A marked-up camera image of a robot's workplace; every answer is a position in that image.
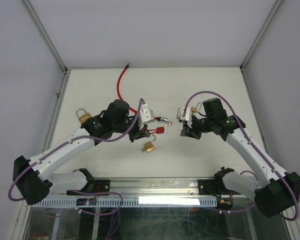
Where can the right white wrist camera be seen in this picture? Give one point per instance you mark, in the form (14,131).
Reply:
(184,115)

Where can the white slotted cable duct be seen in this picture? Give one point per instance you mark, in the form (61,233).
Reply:
(128,202)

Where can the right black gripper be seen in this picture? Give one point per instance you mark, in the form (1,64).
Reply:
(190,131)

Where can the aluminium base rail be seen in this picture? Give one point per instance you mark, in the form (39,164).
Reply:
(150,186)

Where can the thick red cable lock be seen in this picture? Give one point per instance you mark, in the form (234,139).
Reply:
(131,91)

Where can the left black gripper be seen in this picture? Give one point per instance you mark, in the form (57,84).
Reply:
(139,133)

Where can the closed brass padlock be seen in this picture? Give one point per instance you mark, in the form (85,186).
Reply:
(82,115)

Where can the open brass padlock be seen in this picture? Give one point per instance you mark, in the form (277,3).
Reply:
(149,146)

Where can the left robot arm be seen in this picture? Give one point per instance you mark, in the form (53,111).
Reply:
(35,177)

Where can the red thin-cable padlock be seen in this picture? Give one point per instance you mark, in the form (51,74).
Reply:
(157,130)

